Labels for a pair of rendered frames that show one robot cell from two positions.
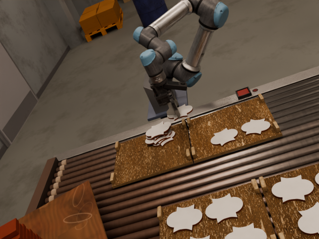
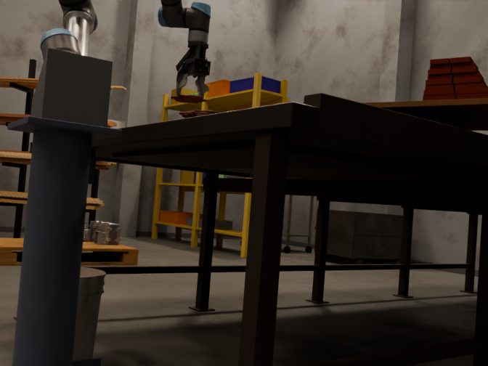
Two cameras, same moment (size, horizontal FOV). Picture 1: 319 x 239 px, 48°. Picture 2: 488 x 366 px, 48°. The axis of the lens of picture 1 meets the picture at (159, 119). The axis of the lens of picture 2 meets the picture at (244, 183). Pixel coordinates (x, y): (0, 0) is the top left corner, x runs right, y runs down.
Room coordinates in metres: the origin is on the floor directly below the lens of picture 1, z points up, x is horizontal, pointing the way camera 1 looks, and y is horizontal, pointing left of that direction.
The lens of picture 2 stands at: (2.96, 1.43, 0.68)
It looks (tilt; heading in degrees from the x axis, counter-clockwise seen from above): 2 degrees up; 221
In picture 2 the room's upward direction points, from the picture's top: 4 degrees clockwise
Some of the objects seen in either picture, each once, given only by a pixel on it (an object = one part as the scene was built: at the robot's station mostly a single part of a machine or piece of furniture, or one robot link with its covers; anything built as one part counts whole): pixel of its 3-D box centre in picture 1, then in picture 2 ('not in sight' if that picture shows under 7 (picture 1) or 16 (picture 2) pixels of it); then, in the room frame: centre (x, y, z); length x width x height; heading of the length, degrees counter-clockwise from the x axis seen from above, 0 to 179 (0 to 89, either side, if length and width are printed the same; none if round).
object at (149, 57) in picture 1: (151, 62); (199, 18); (1.57, -0.08, 1.36); 0.09 x 0.08 x 0.11; 122
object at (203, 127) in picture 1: (229, 127); not in sight; (1.44, -0.30, 0.93); 0.41 x 0.35 x 0.02; 78
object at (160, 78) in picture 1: (157, 77); (198, 39); (1.57, -0.08, 1.28); 0.08 x 0.08 x 0.05
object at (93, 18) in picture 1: (102, 17); not in sight; (8.42, 0.21, 0.23); 1.33 x 0.95 x 0.46; 166
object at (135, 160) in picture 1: (151, 152); not in sight; (1.53, 0.11, 0.93); 0.41 x 0.35 x 0.02; 78
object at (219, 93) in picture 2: not in sight; (215, 165); (-2.74, -4.16, 1.20); 2.56 x 0.68 x 2.40; 76
